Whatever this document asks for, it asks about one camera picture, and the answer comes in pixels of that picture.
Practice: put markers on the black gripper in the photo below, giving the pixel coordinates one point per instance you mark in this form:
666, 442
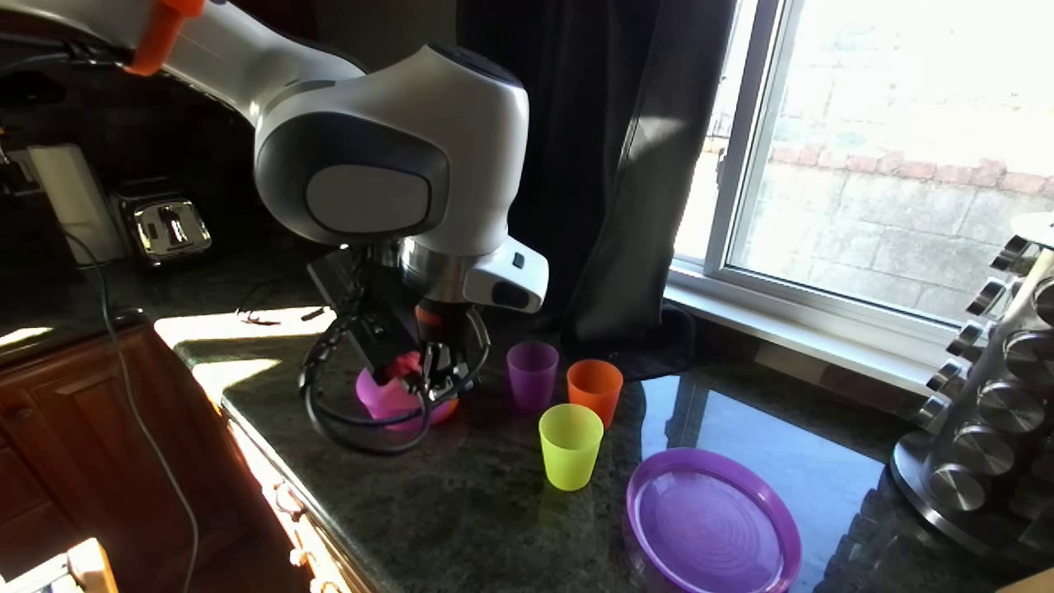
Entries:
364, 308

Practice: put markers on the purple plastic bowl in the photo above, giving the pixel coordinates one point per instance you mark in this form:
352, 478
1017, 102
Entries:
383, 400

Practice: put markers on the purple plastic cup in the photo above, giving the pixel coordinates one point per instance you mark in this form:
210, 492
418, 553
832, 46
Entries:
531, 375

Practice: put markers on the green plastic cup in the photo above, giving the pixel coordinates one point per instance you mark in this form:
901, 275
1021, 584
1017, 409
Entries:
569, 446

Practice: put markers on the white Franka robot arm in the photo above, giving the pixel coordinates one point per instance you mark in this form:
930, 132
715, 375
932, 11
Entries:
373, 153

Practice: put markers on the orange clip on arm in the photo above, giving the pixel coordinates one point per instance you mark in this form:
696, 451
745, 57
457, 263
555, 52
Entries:
162, 35

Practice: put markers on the orange plastic cup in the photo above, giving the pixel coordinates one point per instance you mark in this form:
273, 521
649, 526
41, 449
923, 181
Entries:
594, 387

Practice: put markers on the dark curtain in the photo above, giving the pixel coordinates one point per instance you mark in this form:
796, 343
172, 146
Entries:
598, 165

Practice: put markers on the silver toaster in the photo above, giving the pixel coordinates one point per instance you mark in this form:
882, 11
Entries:
164, 225

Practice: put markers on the wooden cabinet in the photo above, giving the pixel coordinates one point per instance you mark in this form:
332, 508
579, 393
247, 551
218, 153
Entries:
100, 462

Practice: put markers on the purple plastic plate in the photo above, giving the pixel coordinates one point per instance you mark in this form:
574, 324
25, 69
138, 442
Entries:
712, 526

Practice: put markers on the metal spice rack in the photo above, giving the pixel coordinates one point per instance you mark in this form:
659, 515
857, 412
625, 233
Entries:
989, 417

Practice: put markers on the window with white frame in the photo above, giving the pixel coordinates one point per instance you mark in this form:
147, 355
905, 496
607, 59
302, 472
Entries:
878, 153

